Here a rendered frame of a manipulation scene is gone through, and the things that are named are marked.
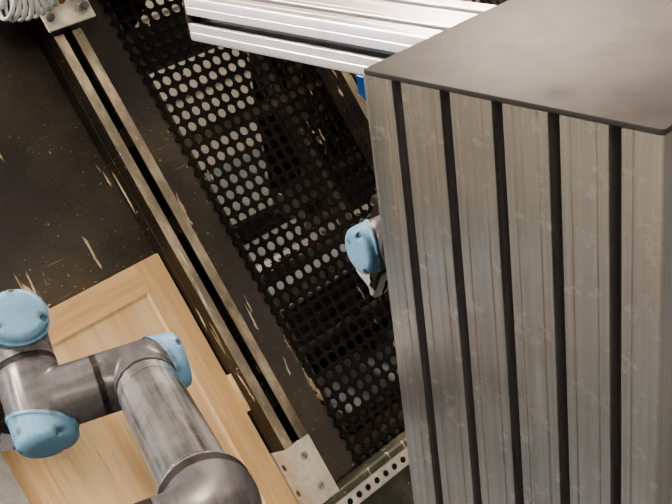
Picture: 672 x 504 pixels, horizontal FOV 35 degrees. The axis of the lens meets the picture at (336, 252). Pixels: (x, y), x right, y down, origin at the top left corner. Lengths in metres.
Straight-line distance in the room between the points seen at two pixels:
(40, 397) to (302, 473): 0.86
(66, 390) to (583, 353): 0.70
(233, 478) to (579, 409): 0.34
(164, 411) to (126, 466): 0.82
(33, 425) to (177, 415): 0.21
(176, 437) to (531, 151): 0.52
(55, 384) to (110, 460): 0.67
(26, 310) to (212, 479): 0.43
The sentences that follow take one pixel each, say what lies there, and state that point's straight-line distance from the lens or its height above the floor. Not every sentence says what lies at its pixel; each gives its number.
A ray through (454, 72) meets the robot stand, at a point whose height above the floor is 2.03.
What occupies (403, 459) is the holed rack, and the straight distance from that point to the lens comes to 2.21.
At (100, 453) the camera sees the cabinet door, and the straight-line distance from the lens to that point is 1.96.
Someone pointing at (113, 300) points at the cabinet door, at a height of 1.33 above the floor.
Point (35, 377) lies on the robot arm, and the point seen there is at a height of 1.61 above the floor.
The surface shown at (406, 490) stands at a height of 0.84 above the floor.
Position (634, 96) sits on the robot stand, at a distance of 0.72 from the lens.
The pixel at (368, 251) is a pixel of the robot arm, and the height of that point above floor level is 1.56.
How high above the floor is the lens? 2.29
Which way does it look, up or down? 28 degrees down
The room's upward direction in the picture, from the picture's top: 8 degrees counter-clockwise
